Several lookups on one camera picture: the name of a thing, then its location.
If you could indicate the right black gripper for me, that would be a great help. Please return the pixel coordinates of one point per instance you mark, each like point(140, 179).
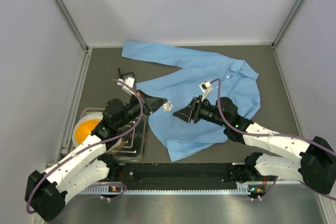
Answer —
point(196, 109)

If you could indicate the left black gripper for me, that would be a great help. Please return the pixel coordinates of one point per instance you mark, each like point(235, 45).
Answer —
point(143, 102)

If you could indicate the silver crystal brooch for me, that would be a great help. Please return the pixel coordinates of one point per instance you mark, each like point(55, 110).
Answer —
point(167, 106)

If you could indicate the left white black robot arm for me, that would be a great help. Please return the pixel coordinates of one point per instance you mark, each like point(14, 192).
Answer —
point(48, 192)

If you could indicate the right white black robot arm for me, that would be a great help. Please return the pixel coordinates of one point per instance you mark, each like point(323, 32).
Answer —
point(311, 162)

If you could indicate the steel tray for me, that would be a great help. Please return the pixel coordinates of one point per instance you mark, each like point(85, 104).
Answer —
point(132, 146)

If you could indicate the white bowl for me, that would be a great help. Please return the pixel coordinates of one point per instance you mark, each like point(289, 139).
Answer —
point(89, 116)

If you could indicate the orange ball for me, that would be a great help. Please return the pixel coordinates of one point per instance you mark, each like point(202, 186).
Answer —
point(84, 129)

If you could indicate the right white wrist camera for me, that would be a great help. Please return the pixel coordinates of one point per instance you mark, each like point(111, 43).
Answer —
point(206, 88)

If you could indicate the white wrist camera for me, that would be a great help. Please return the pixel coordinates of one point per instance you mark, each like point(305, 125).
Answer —
point(127, 84)
point(206, 88)

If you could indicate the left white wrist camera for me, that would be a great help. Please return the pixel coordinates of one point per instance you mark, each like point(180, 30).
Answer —
point(127, 84)

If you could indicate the small black frame stand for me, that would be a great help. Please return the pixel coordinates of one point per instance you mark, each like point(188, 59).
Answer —
point(125, 76)

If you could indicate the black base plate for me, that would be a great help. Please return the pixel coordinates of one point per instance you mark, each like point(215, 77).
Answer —
point(181, 176)

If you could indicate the grey slotted cable duct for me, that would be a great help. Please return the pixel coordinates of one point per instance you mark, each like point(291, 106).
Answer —
point(239, 189)

